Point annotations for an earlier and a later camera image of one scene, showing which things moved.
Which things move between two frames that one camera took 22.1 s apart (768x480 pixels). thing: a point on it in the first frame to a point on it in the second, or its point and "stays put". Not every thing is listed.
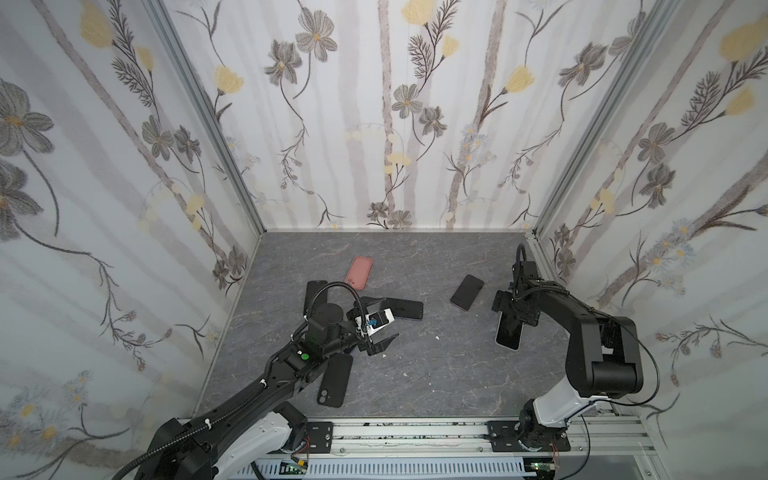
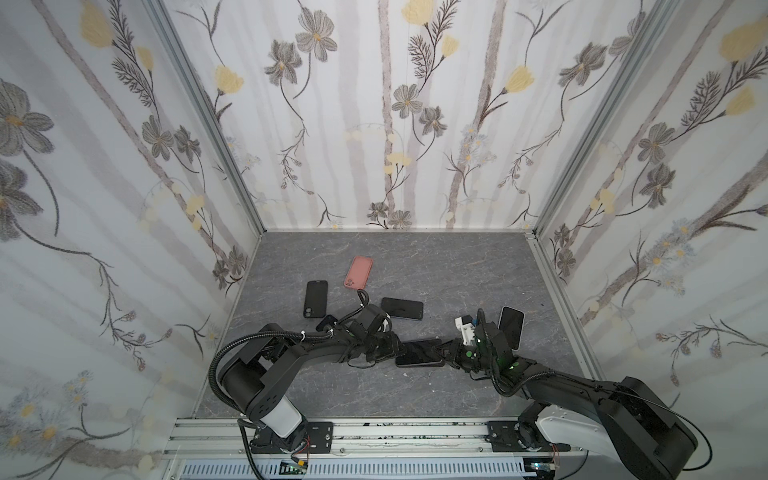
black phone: x=509 y=331 stays put
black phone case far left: x=312 y=295 stays put
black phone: x=466 y=294 to x=420 y=353
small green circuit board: x=289 y=467 stays put
